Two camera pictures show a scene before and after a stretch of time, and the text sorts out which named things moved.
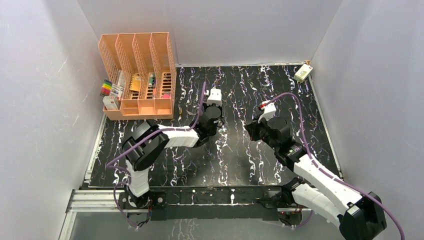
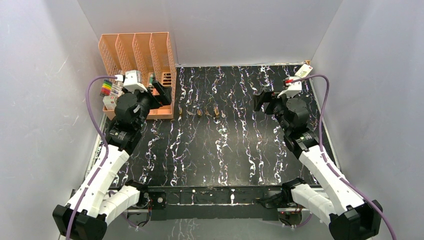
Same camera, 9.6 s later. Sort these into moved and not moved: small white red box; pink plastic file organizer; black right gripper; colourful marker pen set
Moved: black right gripper
Not moved: colourful marker pen set; small white red box; pink plastic file organizer
